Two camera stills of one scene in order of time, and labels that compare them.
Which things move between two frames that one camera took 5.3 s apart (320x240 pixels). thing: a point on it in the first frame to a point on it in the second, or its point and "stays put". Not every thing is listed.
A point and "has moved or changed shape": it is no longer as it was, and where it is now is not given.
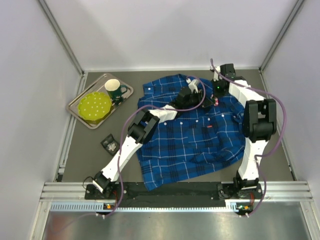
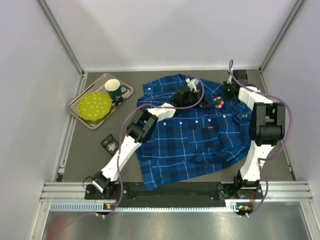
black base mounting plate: x=205 y=196 stays put
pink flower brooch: x=216 y=102 has moved or changed shape
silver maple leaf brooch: x=111 y=146 stays put
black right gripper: x=218 y=91 to x=225 y=85
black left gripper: x=202 y=99 stays put
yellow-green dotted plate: x=95 y=107 stays put
